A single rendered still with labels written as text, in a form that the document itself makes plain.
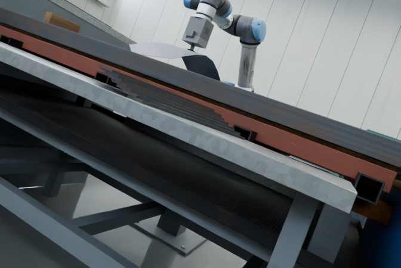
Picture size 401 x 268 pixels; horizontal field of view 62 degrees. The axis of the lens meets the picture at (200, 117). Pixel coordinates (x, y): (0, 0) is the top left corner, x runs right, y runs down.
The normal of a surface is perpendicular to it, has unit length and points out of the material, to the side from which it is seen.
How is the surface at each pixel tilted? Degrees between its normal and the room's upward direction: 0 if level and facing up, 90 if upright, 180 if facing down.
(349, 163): 90
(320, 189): 90
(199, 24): 90
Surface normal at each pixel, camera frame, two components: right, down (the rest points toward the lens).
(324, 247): -0.37, -0.12
